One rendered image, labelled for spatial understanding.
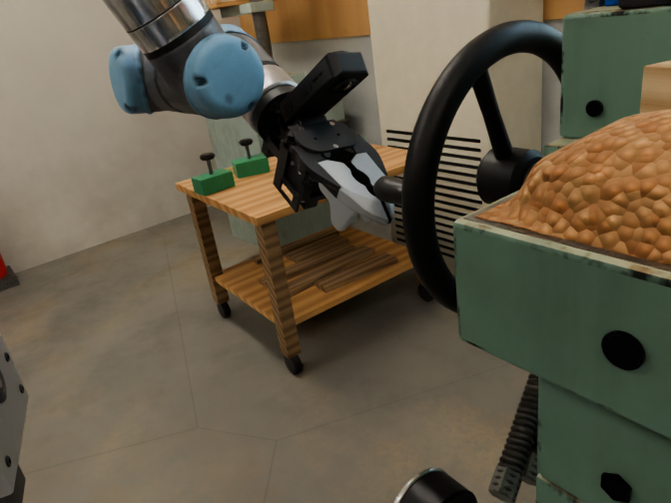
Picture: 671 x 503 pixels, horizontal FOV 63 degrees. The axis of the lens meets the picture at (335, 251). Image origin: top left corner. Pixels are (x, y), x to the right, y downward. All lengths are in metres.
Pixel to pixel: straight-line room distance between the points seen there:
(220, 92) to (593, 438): 0.40
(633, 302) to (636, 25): 0.27
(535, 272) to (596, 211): 0.03
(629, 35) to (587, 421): 0.25
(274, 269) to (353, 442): 0.50
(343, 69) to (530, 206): 0.35
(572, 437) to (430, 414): 1.16
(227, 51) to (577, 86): 0.29
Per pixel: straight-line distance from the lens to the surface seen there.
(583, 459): 0.35
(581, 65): 0.45
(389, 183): 0.51
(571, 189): 0.21
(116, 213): 3.22
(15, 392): 0.58
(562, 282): 0.21
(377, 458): 1.40
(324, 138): 0.59
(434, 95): 0.47
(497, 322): 0.24
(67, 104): 3.10
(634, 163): 0.21
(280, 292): 1.54
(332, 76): 0.55
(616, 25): 0.44
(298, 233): 2.52
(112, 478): 1.58
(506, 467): 0.56
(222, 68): 0.52
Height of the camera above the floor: 0.99
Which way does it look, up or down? 24 degrees down
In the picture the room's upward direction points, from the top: 9 degrees counter-clockwise
